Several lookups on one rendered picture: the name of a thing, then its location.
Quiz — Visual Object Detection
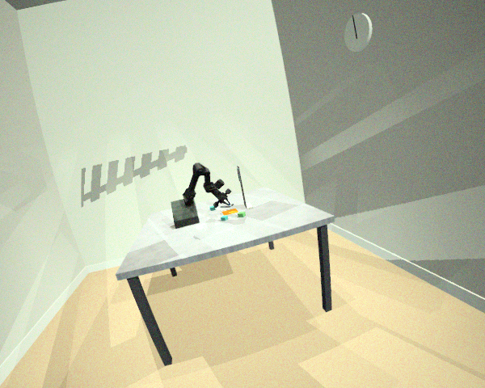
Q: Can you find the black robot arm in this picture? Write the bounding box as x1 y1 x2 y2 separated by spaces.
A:
182 162 226 208

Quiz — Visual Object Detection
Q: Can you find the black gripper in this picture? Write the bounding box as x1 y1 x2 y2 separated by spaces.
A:
213 189 232 208

